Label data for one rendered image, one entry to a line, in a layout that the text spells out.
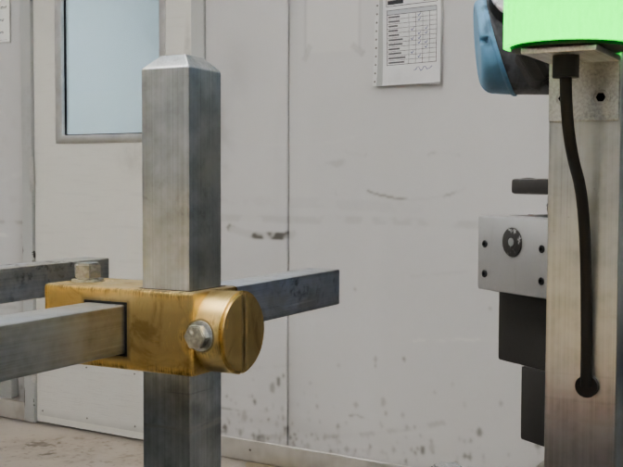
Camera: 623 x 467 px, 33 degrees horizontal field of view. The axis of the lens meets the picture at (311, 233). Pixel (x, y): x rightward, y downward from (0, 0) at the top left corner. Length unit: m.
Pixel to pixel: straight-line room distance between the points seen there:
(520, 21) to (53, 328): 0.30
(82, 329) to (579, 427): 0.28
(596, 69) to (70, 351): 0.32
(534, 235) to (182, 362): 0.66
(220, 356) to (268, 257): 3.15
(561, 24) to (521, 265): 0.77
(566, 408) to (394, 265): 2.97
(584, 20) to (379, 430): 3.18
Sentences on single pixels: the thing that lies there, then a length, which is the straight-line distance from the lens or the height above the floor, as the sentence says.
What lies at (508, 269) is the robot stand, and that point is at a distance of 1.24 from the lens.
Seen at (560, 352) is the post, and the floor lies 0.95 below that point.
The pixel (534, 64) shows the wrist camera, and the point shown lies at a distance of 0.61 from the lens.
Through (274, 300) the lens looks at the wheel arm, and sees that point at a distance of 0.80.
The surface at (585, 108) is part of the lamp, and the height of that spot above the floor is 1.07.
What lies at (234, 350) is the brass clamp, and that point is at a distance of 0.62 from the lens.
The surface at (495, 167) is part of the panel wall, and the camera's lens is 3.33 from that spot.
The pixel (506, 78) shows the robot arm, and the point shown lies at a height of 1.16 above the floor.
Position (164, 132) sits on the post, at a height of 1.07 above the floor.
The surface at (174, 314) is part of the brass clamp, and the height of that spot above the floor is 0.96.
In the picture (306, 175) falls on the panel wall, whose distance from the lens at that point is 3.66.
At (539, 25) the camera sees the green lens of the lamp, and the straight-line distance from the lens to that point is 0.47.
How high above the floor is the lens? 1.04
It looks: 3 degrees down
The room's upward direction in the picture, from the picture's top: straight up
